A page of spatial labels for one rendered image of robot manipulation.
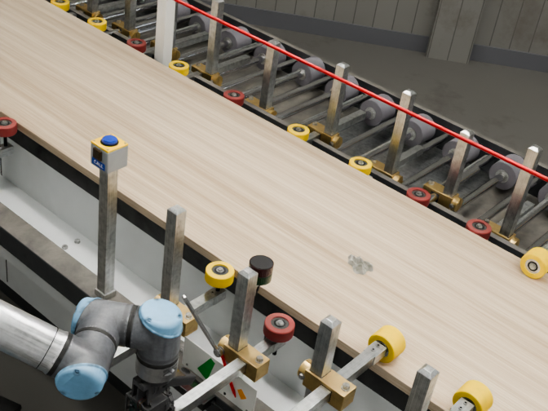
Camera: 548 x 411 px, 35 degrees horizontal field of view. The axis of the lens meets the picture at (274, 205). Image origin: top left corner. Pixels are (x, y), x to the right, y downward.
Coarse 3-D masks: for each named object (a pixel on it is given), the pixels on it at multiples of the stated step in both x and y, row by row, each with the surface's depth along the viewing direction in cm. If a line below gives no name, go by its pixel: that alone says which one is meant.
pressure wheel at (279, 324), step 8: (264, 320) 221; (272, 320) 222; (280, 320) 221; (288, 320) 222; (264, 328) 220; (272, 328) 219; (280, 328) 220; (288, 328) 220; (272, 336) 219; (280, 336) 218; (288, 336) 219; (272, 352) 227
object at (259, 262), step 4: (256, 256) 209; (260, 256) 209; (264, 256) 209; (252, 260) 207; (256, 260) 208; (260, 260) 208; (264, 260) 208; (268, 260) 208; (252, 264) 206; (256, 264) 206; (260, 264) 206; (264, 264) 207; (268, 264) 207; (260, 268) 205; (264, 268) 205; (268, 268) 206; (256, 288) 208; (256, 292) 212
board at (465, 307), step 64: (0, 0) 369; (0, 64) 320; (64, 64) 327; (128, 64) 334; (64, 128) 288; (128, 128) 294; (192, 128) 299; (256, 128) 305; (128, 192) 262; (192, 192) 266; (256, 192) 271; (320, 192) 276; (384, 192) 281; (320, 256) 248; (384, 256) 252; (448, 256) 256; (512, 256) 261; (384, 320) 228; (448, 320) 232; (512, 320) 235; (448, 384) 211; (512, 384) 214
